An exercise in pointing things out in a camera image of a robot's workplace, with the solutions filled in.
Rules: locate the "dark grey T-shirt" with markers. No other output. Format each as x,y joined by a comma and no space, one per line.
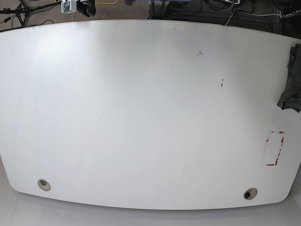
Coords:
291,97

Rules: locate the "right table cable grommet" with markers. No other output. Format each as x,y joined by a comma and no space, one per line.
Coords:
250,193

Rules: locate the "table cable grommet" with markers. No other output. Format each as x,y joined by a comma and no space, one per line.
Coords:
44,185
250,193

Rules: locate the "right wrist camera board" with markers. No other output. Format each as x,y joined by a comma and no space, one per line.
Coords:
68,6

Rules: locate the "left table cable grommet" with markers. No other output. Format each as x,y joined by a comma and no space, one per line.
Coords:
44,185

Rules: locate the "white power strip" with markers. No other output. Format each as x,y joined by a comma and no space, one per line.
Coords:
290,12

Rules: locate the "red tape rectangle marking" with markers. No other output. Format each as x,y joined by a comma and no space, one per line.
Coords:
273,147

